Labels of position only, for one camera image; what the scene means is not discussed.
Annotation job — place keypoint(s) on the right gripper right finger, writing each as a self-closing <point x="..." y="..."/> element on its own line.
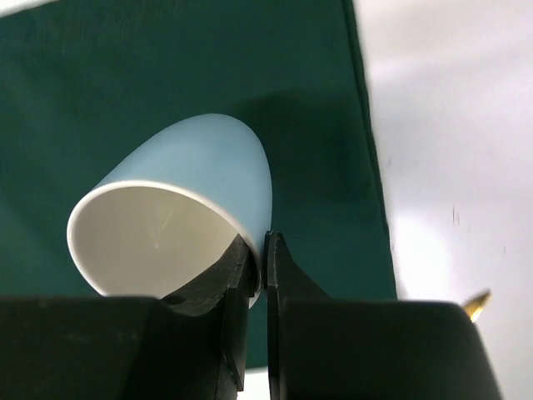
<point x="320" y="347"/>

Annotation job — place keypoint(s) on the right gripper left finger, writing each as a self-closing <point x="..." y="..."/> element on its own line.
<point x="191" y="344"/>

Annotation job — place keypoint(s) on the light blue mug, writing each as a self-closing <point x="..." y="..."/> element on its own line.
<point x="172" y="207"/>

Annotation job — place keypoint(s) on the dark green cloth napkin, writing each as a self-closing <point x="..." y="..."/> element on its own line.
<point x="85" y="82"/>

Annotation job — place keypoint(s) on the gold knife black handle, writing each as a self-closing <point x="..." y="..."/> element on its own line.
<point x="475" y="305"/>

